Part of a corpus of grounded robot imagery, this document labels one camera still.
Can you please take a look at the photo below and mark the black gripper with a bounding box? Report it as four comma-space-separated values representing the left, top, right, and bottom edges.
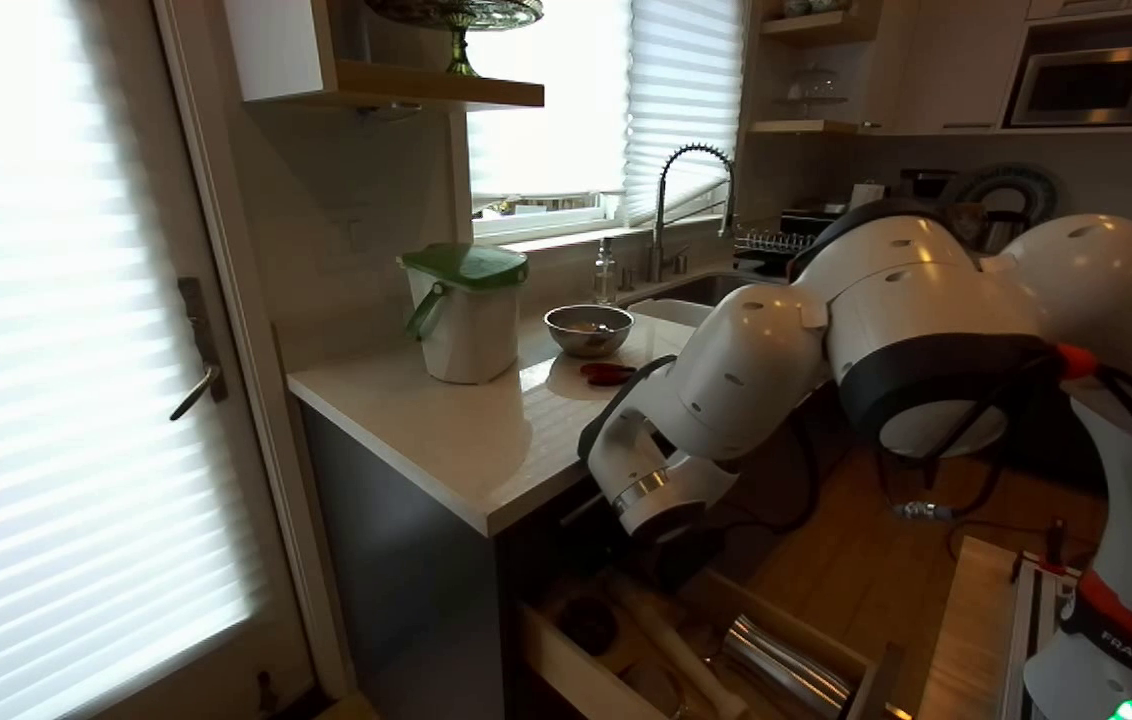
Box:
623, 502, 724, 587

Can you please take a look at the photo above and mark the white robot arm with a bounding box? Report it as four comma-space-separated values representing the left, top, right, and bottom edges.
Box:
580, 213, 1132, 668

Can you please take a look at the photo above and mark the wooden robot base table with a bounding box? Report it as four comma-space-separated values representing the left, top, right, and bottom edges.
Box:
919, 536, 1015, 720

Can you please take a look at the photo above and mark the open wooden drawer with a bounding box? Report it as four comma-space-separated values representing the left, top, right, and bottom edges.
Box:
519, 571, 889, 720

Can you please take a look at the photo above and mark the steel cylinder in drawer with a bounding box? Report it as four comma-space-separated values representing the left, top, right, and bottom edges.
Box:
724, 617, 852, 720

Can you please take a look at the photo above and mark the small metal bowl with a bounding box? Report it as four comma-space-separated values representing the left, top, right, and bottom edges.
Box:
546, 305, 631, 358

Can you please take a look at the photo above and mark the clear soap dispenser bottle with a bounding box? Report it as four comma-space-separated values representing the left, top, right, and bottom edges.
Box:
592, 234, 615, 305

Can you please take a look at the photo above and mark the chrome kitchen faucet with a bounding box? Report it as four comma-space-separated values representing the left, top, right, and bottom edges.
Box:
649, 145, 735, 281

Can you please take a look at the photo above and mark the built-in microwave oven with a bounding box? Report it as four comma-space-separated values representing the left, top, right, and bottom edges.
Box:
1008, 42, 1132, 127

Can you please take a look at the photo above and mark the door lever handle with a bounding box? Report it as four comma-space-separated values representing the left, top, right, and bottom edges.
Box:
168, 277, 227, 420

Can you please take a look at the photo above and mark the wooden wall shelf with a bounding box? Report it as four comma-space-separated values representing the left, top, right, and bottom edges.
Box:
219, 0, 546, 108

